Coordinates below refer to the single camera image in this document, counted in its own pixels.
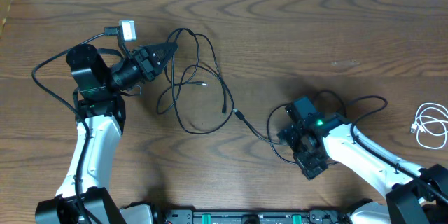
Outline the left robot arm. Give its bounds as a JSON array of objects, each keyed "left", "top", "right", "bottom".
[{"left": 35, "top": 43, "right": 178, "bottom": 223}]

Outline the right camera black cable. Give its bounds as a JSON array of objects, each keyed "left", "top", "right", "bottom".
[{"left": 349, "top": 125, "right": 448, "bottom": 204}]

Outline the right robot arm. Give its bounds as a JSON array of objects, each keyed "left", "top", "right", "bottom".
[{"left": 277, "top": 96, "right": 447, "bottom": 223}]

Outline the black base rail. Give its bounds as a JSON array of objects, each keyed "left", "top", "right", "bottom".
[{"left": 118, "top": 199, "right": 389, "bottom": 224}]

